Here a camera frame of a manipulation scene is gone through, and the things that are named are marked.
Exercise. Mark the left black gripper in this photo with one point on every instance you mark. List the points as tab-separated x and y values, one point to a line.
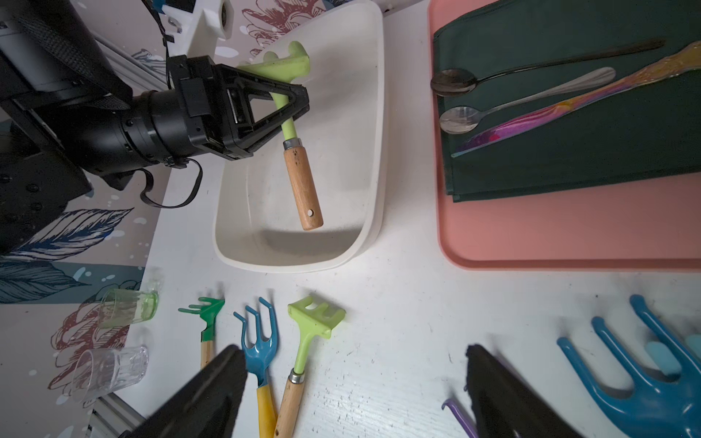
216	101

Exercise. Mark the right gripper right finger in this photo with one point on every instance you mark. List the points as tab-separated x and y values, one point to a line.
503	405

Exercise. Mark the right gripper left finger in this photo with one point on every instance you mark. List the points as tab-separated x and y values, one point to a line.
207	406

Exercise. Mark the purple fork pink handle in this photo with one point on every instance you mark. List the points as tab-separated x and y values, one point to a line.
461	416

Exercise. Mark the light green rake wooden handle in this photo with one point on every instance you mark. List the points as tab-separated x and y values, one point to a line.
315	320

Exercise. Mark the blue fork yellow handle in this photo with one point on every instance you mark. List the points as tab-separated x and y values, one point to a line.
259	357
655	408

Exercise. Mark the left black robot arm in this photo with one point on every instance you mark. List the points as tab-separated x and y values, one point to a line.
72	116

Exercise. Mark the dark green small rake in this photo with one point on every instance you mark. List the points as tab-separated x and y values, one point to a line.
207	309

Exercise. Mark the white storage box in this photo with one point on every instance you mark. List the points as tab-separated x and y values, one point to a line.
257	225

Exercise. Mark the clear plastic cup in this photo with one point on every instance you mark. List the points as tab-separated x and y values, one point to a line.
103	371

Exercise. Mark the green plastic cup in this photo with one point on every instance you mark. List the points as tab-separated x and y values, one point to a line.
125	307

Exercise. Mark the light blue fork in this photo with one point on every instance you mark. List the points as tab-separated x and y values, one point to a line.
664	358

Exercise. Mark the black spoon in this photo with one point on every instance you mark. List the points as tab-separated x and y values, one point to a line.
456	82

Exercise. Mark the silver spoon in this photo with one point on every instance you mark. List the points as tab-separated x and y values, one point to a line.
462	119

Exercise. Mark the pink tray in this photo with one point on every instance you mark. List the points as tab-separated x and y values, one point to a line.
651	223

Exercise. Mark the dark green cloth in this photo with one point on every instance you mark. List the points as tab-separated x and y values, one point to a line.
651	131

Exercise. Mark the iridescent knife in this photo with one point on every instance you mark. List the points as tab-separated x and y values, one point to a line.
686	60

